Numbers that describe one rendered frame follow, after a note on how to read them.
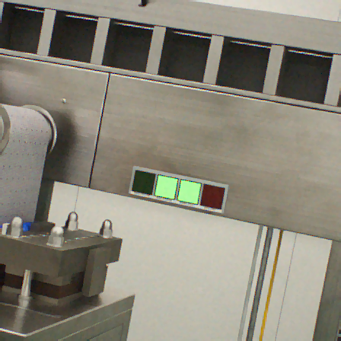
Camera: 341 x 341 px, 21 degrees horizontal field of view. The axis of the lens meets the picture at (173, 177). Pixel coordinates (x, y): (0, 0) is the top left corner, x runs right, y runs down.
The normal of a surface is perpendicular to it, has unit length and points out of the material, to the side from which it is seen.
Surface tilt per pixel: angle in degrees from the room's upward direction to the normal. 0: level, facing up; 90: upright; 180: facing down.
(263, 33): 90
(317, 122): 90
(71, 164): 90
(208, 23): 90
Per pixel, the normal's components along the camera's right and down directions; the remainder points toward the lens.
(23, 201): 0.94, 0.19
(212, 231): -0.27, 0.00
